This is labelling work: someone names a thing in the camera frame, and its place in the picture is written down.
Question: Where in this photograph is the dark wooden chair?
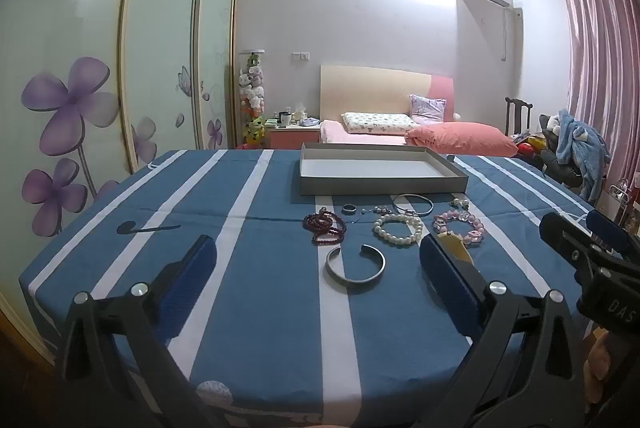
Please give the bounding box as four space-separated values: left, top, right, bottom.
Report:
504 97 533 139

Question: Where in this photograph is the patterned white pillow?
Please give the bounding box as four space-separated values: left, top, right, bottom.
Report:
341 111 416 136

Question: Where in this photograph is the pink bead bracelet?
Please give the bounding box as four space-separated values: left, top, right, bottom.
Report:
433 209 486 245

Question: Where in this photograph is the gold bangle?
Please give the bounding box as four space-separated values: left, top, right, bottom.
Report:
436 231 476 266

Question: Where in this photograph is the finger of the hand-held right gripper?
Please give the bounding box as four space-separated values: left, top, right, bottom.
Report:
587 209 640 261
541 212 616 271

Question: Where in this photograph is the purple pillow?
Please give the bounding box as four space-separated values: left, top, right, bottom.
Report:
408 94 447 126

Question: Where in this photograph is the blue striped tablecloth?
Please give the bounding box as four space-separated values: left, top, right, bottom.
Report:
19 148 640 428

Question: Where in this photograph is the colourful clothes pile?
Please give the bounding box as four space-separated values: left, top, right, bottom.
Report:
512 132 548 166

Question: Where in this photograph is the folded salmon quilt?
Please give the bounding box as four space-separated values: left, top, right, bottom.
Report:
405 122 519 157

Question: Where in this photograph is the grey shallow tray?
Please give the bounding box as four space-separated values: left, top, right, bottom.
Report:
299 142 469 197

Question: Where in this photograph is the person's right forearm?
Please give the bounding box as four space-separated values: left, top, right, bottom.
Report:
586 333 610 404

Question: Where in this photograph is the pink curtain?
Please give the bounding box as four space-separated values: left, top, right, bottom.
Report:
560 0 640 189

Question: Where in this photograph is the silver wire basket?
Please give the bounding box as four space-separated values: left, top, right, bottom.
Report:
611 178 632 209

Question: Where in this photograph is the floral glass wardrobe door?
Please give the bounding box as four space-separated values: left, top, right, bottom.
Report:
0 0 151 344
194 0 240 151
120 0 208 174

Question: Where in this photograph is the blue plush robe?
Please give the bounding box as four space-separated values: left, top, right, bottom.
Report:
556 109 612 204

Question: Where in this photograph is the dark armchair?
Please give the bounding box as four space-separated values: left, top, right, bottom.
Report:
540 113 586 189

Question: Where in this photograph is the dark red bead bracelet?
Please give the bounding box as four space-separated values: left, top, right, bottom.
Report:
303 208 348 245

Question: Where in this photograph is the silver cuff bangle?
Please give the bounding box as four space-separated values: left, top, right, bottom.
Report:
324 244 387 290

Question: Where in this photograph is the beige and pink headboard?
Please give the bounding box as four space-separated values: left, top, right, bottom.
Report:
320 65 456 124

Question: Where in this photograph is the plush toy column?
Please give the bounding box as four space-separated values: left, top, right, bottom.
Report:
237 50 266 146

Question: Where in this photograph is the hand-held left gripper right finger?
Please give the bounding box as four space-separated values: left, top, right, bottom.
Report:
419 235 588 428

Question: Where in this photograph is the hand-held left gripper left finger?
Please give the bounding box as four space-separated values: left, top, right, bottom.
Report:
52 235 236 428

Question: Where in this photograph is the pink nightstand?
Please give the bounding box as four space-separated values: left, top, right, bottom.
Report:
265 121 322 150

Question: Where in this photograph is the white pearl bracelet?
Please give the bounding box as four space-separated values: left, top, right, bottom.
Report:
372 213 424 247

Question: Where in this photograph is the thin silver bangle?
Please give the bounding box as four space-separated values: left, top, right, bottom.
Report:
391 193 435 216

